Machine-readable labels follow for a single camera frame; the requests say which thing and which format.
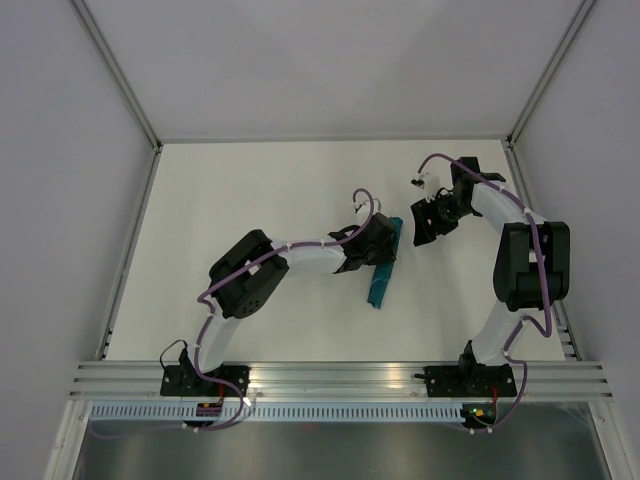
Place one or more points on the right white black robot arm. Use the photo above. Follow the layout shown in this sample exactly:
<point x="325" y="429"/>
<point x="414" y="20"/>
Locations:
<point x="532" y="266"/>

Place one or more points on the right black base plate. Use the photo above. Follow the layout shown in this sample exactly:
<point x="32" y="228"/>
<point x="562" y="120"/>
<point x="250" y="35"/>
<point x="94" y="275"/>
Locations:
<point x="484" y="382"/>

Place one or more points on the aluminium mounting rail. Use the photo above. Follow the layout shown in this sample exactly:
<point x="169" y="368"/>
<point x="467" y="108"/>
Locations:
<point x="550" y="381"/>

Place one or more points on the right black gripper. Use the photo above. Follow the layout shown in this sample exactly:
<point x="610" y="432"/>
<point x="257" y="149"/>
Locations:
<point x="424" y="211"/>

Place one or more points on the white slotted cable duct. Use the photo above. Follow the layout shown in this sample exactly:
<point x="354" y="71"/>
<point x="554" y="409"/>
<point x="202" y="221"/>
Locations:
<point x="278" y="411"/>

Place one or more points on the right aluminium frame post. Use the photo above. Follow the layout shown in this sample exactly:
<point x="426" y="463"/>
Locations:
<point x="572" y="31"/>

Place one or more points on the teal cloth napkin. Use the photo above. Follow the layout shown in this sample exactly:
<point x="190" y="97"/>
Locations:
<point x="383" y="273"/>

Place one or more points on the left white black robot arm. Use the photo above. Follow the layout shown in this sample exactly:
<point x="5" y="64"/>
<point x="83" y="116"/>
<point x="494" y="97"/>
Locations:
<point x="244" y="279"/>

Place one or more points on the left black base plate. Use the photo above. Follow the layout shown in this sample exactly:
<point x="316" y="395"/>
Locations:
<point x="178" y="383"/>

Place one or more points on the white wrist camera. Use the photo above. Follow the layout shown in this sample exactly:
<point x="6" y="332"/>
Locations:
<point x="366" y="207"/>
<point x="429" y="183"/>

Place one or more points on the left aluminium frame post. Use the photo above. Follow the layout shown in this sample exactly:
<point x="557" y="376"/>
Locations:
<point x="87" y="20"/>

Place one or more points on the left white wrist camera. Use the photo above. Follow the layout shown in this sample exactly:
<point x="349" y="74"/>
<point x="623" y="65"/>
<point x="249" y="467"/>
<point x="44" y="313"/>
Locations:
<point x="366" y="207"/>

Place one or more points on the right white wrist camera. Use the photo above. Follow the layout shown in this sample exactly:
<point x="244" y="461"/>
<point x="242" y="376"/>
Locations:
<point x="429" y="183"/>

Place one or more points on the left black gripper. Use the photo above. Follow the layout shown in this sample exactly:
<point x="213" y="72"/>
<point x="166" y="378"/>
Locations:
<point x="386" y="255"/>

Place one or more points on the aluminium frame post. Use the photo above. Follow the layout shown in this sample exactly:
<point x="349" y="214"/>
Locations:
<point x="87" y="20"/>
<point x="572" y="31"/>

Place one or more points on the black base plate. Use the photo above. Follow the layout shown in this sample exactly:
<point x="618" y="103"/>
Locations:
<point x="484" y="382"/>
<point x="178" y="383"/>

